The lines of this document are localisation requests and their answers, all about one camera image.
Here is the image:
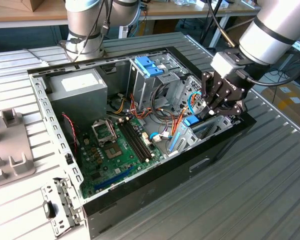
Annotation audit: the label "white board power connector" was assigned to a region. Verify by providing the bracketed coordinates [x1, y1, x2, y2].
[140, 131, 152, 148]

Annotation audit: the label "hard disk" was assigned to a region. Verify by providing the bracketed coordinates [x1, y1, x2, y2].
[167, 114, 211, 154]

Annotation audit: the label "grey plastic parts rack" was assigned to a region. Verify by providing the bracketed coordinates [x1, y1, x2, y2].
[0, 107, 37, 191]

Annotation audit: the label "red black fan wire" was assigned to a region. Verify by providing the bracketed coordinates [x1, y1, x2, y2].
[61, 112, 79, 149]

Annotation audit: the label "orange black wire bundle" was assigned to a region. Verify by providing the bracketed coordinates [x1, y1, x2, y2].
[128, 82, 177, 126]

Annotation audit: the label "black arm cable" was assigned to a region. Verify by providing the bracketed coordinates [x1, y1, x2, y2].
[206, 0, 300, 87]

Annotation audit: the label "yellow black power wires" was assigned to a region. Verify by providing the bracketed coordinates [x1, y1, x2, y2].
[107, 96, 128, 115]

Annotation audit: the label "green motherboard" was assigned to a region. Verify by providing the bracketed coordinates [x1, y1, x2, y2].
[78, 116, 165, 200]

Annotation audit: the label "black RAM slot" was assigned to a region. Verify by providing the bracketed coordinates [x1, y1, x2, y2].
[119, 122, 143, 163]
[129, 119, 153, 159]
[123, 121, 146, 162]
[126, 120, 149, 161]

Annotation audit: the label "grey metal disk bay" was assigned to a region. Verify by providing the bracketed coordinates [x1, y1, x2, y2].
[164, 104, 242, 159]

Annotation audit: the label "black plastic case latch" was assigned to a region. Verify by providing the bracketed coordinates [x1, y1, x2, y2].
[41, 200, 57, 219]

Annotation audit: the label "small brown cardboard box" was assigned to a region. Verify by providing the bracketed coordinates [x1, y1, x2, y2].
[14, 0, 45, 13]

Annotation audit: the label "blue wire with white plug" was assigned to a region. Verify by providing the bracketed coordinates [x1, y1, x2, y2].
[148, 131, 171, 144]

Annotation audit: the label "black tripod stand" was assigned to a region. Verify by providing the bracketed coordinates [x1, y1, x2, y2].
[198, 0, 225, 51]

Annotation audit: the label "metal socket cover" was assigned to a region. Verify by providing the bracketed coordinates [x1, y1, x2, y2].
[90, 118, 117, 147]

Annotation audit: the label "wooden desk white frame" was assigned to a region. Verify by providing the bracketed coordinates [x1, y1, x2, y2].
[139, 0, 262, 50]
[0, 0, 69, 30]

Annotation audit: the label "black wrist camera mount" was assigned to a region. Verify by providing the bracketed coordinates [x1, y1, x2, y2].
[223, 48, 251, 64]

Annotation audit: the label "grey metal drive cage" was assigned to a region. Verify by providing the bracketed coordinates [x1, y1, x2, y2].
[126, 53, 191, 114]

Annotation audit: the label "CPU socket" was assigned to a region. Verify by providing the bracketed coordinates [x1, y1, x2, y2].
[102, 142, 123, 162]

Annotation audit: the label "black open PC case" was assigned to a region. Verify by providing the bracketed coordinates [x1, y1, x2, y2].
[26, 46, 257, 240]

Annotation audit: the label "blue data wire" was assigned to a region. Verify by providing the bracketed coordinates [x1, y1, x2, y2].
[186, 91, 203, 116]

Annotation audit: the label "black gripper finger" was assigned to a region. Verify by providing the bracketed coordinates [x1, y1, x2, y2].
[198, 70, 223, 121]
[204, 85, 248, 121]

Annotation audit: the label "grey power supply unit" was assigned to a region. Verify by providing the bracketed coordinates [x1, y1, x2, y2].
[46, 67, 108, 126]

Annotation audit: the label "cardboard box yellow tape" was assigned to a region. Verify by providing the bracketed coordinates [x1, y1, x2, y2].
[261, 82, 300, 131]

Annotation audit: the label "blue expansion slot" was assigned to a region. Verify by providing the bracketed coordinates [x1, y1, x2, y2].
[93, 166, 135, 191]

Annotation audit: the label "blue plastic drive latch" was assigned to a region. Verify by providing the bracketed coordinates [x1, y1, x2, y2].
[134, 56, 165, 79]

